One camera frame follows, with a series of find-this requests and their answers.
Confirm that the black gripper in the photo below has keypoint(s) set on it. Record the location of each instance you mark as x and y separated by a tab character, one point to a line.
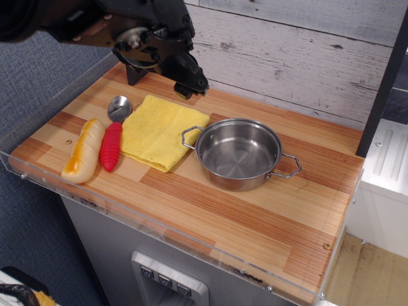
188	76

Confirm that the toy bread loaf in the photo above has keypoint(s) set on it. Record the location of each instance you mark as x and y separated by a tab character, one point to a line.
85	154

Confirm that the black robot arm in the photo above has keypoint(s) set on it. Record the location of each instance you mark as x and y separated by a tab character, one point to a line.
146	36

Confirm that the silver pot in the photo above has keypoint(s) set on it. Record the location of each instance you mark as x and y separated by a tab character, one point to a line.
237	154

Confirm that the yellow folded cloth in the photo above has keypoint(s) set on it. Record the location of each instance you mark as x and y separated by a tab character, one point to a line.
152	134

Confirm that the clear acrylic table guard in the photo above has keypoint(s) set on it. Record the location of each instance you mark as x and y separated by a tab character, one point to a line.
281	237

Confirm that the grey cabinet with dispenser panel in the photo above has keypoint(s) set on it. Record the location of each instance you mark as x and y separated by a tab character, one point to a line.
138	268

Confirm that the white side unit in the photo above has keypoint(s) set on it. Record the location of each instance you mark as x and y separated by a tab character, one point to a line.
378	212

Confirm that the yellow black object bottom-left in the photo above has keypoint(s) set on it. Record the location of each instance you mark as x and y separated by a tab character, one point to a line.
19	288

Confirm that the black left post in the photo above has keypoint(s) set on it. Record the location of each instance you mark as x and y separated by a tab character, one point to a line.
134	74

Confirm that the black post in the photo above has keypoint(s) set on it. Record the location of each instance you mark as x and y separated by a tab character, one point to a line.
134	74
386	85

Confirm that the red-handled metal spoon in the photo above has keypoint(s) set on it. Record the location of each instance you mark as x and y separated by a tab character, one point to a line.
118	110

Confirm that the black right post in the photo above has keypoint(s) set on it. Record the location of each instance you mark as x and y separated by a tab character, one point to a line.
386	85

